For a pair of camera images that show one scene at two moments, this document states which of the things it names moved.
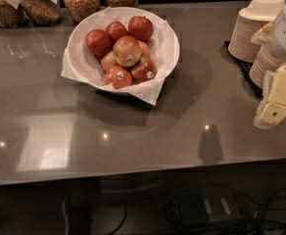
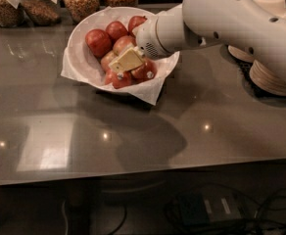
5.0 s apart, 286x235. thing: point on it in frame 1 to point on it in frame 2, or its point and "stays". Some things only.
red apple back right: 140,27 stays
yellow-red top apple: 127,51 stays
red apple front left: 119,76 stays
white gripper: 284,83 to 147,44
